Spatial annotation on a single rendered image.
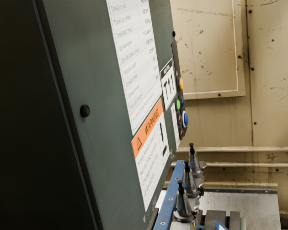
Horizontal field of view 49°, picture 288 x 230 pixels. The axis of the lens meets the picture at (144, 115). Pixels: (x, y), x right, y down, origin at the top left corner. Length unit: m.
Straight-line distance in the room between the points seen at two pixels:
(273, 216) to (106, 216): 1.32
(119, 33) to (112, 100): 0.08
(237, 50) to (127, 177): 1.04
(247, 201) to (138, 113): 1.27
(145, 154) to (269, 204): 1.24
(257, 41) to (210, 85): 0.26
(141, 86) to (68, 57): 0.18
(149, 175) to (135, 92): 0.12
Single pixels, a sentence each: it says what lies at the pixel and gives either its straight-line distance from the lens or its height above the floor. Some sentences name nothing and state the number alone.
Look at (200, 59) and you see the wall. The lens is 1.38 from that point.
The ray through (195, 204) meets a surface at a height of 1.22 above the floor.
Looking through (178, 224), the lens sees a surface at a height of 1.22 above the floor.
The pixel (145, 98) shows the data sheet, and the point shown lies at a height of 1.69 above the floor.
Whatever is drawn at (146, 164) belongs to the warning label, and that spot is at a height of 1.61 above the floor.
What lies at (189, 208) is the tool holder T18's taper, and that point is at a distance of 0.93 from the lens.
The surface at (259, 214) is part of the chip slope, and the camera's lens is 1.60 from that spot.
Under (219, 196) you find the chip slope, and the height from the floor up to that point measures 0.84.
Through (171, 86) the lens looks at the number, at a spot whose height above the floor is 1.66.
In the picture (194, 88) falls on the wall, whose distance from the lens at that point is 1.42.
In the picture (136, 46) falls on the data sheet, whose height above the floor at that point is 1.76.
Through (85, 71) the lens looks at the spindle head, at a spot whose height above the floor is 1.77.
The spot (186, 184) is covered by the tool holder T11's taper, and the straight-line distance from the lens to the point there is 1.01.
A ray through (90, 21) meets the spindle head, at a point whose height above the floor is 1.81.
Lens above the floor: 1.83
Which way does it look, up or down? 21 degrees down
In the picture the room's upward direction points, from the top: 10 degrees counter-clockwise
